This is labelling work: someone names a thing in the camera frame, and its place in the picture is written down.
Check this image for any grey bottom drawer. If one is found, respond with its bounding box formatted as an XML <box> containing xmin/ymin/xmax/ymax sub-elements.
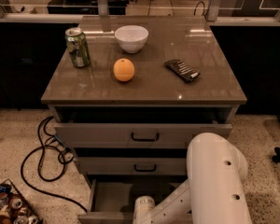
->
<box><xmin>78</xmin><ymin>175</ymin><xmax>186</xmax><ymax>224</ymax></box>

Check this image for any grey drawer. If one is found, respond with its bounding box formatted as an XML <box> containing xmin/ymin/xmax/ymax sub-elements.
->
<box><xmin>78</xmin><ymin>175</ymin><xmax>186</xmax><ymax>224</ymax></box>
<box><xmin>55</xmin><ymin>123</ymin><xmax>232</xmax><ymax>148</ymax></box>
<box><xmin>75</xmin><ymin>147</ymin><xmax>187</xmax><ymax>175</ymax></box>

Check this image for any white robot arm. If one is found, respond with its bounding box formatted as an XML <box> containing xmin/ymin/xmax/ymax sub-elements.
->
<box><xmin>133</xmin><ymin>133</ymin><xmax>252</xmax><ymax>224</ymax></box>

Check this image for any grey drawer cabinet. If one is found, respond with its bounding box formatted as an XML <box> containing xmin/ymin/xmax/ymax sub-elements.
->
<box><xmin>41</xmin><ymin>15</ymin><xmax>248</xmax><ymax>124</ymax></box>

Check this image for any grey middle drawer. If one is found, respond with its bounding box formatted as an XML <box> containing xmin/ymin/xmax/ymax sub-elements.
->
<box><xmin>75</xmin><ymin>147</ymin><xmax>187</xmax><ymax>175</ymax></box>

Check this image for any grey top drawer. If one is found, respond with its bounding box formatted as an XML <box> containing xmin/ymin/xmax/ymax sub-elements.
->
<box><xmin>55</xmin><ymin>123</ymin><xmax>232</xmax><ymax>148</ymax></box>

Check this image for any orange fruit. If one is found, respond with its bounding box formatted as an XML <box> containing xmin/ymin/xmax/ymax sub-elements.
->
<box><xmin>113</xmin><ymin>58</ymin><xmax>135</xmax><ymax>82</ymax></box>

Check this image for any dark snack bar packet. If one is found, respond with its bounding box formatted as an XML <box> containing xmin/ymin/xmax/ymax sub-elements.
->
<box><xmin>164</xmin><ymin>59</ymin><xmax>200</xmax><ymax>83</ymax></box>

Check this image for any white ceramic bowl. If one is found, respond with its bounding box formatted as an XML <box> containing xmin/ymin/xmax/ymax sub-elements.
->
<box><xmin>115</xmin><ymin>25</ymin><xmax>148</xmax><ymax>54</ymax></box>

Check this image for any green soda can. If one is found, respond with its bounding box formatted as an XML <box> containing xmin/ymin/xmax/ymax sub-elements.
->
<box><xmin>65</xmin><ymin>27</ymin><xmax>91</xmax><ymax>68</ymax></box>

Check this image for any black floor cable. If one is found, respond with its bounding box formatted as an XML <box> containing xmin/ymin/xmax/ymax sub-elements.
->
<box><xmin>20</xmin><ymin>116</ymin><xmax>89</xmax><ymax>214</ymax></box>

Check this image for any wire basket of cans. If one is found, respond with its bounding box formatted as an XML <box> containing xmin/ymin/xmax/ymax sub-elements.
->
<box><xmin>0</xmin><ymin>179</ymin><xmax>44</xmax><ymax>224</ymax></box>

